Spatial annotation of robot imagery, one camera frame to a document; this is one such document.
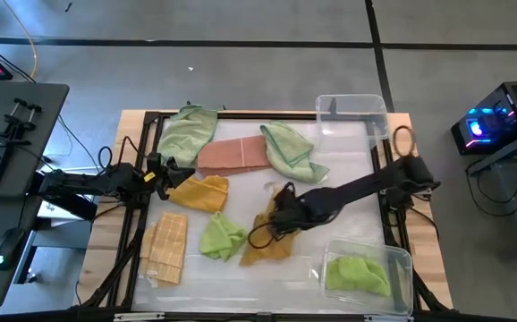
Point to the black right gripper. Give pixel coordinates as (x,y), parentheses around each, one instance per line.
(301,205)

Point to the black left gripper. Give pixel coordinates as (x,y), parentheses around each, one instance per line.
(158,179)

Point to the mustard yellow microfiber towel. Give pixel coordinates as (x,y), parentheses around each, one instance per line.
(202,194)

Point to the dark mustard microfiber towel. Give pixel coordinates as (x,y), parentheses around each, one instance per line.
(267,252)

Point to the pale green microfiber towel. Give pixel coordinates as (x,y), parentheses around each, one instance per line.
(290,147)
(187,134)

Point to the salmon pink microfiber towel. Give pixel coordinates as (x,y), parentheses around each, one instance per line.
(234,154)

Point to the bright green microfiber towel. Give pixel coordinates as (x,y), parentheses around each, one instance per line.
(357,275)
(220,237)

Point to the light orange gridded towel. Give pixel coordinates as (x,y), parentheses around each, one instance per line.
(169,246)

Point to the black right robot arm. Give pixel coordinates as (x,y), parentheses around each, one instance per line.
(366,183)

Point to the white box under arm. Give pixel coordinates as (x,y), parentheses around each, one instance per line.
(50,210)

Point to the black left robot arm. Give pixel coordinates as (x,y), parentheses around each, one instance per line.
(84,183)

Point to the clear plastic bin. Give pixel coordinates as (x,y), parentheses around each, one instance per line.
(401,268)
(352,107)

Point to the black clamp stand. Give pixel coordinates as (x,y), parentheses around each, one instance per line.
(17,121)

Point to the black desk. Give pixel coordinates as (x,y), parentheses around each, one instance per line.
(17,112)

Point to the black computer mouse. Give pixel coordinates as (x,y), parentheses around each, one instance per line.
(8,248)

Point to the gray metal desk beam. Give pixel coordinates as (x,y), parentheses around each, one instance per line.
(509,152)

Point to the black computer tower RGB lights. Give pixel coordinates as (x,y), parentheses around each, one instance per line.
(495,116)

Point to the black metal table frame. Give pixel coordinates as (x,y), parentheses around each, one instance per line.
(263,116)

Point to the silver metal bracket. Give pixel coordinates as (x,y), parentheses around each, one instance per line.
(138,316)
(388,318)

